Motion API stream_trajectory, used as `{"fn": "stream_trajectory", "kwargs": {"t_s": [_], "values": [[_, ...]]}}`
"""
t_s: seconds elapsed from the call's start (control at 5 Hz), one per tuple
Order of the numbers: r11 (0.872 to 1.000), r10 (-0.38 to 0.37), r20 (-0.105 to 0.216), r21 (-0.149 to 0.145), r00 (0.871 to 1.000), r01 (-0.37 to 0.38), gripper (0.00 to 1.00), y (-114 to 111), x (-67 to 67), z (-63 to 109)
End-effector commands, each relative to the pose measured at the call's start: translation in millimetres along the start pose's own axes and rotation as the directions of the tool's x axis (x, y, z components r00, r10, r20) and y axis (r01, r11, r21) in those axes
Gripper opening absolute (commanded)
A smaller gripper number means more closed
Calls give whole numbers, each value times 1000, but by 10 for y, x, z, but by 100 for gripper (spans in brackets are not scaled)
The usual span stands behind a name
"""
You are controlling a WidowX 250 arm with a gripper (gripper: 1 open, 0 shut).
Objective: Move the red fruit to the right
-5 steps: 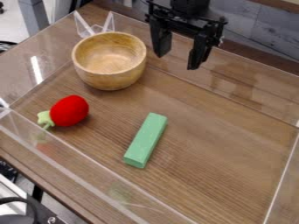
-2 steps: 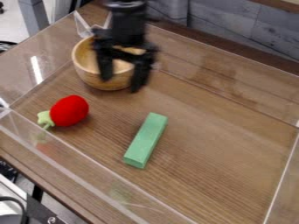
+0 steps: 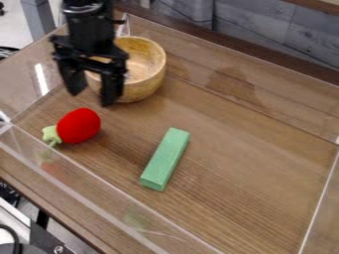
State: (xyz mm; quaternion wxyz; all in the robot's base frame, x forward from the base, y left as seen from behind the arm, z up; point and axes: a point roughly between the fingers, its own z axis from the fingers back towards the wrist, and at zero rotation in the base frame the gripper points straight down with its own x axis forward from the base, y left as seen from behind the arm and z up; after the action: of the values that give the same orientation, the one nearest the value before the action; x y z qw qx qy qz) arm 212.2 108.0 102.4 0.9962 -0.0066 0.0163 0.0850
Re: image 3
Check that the black metal bracket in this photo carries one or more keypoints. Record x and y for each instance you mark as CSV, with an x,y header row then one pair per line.
x,y
45,241

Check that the green rectangular block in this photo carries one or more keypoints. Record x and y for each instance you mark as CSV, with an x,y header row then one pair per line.
x,y
164,159

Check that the wooden bowl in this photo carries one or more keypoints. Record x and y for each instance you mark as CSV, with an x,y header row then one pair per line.
x,y
145,67

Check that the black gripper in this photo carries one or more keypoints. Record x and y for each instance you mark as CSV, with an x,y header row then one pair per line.
x,y
90,39

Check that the clear acrylic tray enclosure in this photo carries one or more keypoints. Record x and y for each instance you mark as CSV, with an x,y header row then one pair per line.
x,y
219,166

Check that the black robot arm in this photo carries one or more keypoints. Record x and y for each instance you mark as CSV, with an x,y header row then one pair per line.
x,y
90,7

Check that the red plush strawberry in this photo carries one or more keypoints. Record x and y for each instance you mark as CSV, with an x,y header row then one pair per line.
x,y
74,128

